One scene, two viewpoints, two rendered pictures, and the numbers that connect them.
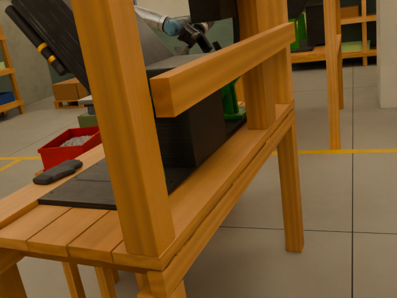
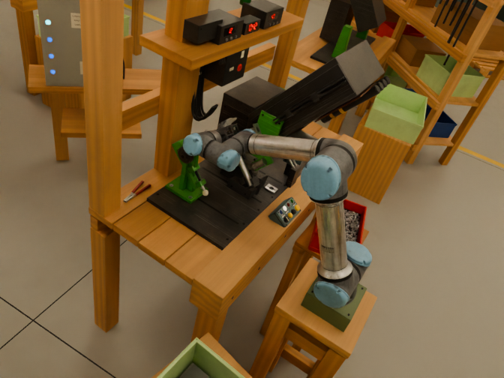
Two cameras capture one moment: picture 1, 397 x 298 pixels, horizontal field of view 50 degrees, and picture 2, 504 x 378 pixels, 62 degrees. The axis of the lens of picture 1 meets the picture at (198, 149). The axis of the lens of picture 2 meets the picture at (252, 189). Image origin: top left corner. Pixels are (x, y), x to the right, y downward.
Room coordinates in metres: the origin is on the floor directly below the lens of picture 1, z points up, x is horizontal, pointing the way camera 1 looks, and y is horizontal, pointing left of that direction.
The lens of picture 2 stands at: (3.44, 0.02, 2.18)
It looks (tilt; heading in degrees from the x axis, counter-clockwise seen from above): 39 degrees down; 177
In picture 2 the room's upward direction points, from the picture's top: 15 degrees clockwise
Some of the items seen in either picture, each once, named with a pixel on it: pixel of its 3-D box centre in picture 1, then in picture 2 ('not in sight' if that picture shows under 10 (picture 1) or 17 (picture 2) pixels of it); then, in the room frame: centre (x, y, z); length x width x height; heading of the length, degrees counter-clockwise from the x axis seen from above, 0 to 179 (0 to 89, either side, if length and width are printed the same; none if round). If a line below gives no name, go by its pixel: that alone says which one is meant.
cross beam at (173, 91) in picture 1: (249, 52); (205, 79); (1.52, -0.23, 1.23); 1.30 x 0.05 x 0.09; 154
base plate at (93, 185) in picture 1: (172, 144); (252, 169); (1.68, 0.10, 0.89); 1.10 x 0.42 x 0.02; 154
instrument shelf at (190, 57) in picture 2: not in sight; (233, 30); (1.57, -0.13, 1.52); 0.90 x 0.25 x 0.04; 154
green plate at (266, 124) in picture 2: not in sight; (268, 134); (1.77, 0.13, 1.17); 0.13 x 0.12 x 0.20; 154
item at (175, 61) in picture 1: (184, 107); (248, 120); (1.52, 0.03, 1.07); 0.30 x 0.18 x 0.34; 154
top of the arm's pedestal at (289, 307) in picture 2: not in sight; (327, 304); (2.37, 0.50, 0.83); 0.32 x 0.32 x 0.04; 65
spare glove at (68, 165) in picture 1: (61, 171); not in sight; (1.49, 0.51, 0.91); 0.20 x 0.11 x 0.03; 151
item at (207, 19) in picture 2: not in sight; (202, 28); (1.84, -0.22, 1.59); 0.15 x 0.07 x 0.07; 154
